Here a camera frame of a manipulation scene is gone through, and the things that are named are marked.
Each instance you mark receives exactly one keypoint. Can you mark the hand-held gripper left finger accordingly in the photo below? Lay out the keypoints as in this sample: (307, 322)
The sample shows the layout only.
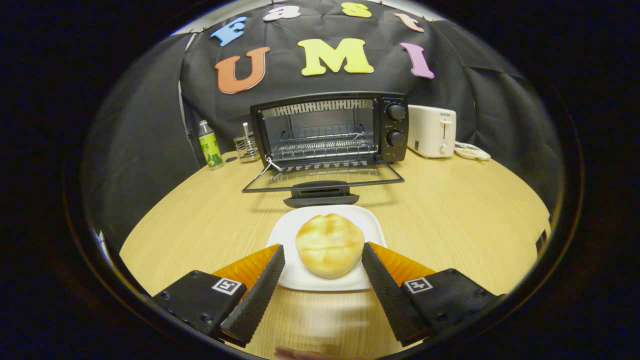
(255, 300)

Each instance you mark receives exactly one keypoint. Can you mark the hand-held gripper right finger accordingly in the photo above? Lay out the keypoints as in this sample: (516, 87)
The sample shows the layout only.
(392, 300)

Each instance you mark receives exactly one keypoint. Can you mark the white pop-up toaster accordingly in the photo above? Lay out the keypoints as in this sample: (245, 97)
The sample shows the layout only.
(430, 132)

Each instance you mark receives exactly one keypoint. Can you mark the white square plate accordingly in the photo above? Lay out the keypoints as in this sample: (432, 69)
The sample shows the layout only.
(300, 281)

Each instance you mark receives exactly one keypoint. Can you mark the black toaster oven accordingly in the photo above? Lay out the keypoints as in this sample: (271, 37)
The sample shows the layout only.
(395, 125)

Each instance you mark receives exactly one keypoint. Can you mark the white divided snack dish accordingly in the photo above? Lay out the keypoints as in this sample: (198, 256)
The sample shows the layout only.
(471, 151)

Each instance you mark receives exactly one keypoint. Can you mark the green label drink bottle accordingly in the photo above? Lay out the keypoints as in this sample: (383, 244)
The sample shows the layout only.
(210, 147)

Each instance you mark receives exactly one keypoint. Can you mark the round golden bread bun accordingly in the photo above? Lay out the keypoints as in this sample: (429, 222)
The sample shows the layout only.
(330, 245)

